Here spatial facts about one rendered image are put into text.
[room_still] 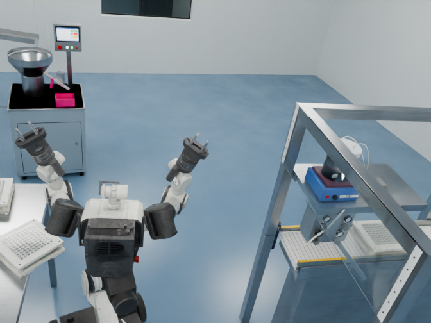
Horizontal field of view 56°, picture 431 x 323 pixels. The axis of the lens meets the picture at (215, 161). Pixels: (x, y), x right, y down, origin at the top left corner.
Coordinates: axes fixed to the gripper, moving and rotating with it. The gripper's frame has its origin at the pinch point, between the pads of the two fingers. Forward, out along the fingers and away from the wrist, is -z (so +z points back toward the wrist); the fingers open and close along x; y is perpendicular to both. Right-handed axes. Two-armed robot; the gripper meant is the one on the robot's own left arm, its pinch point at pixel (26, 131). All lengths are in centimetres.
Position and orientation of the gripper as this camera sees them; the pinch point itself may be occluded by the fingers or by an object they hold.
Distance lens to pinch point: 181.5
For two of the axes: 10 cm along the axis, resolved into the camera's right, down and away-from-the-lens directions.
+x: 8.0, -5.1, 3.0
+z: 1.0, 6.1, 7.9
